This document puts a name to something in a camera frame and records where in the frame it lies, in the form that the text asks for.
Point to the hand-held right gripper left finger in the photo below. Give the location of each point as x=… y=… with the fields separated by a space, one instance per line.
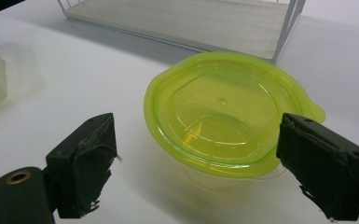
x=74 y=168

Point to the round container with green lid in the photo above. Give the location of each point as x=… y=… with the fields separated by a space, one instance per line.
x=223 y=118

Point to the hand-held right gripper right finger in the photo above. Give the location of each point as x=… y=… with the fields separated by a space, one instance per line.
x=326 y=168

